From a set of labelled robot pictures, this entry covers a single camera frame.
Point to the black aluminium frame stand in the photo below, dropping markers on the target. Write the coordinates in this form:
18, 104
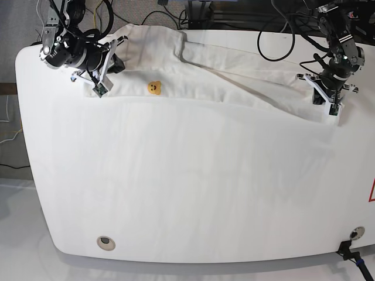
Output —
200, 14

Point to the white printed T-shirt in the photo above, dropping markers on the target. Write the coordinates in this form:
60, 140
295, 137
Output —
115, 110

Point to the black flat edge device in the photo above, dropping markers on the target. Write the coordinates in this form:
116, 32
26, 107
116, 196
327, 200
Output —
36, 43

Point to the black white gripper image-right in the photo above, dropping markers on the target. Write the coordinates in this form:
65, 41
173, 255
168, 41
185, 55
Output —
327, 89

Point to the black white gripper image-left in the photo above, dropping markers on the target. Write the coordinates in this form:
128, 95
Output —
91, 61

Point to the right table cable grommet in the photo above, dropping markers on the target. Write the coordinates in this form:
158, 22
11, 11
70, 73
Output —
357, 233

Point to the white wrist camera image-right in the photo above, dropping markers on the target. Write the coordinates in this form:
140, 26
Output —
333, 109

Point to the black table clamp with cable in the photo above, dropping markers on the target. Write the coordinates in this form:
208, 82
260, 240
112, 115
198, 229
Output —
347, 255

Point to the left table cable grommet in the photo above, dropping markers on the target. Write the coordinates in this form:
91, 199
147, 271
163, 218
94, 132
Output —
106, 243

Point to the table cable grommet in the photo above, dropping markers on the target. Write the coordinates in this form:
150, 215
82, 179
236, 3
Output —
357, 233
106, 243

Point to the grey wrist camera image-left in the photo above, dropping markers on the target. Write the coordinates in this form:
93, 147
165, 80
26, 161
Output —
101, 88

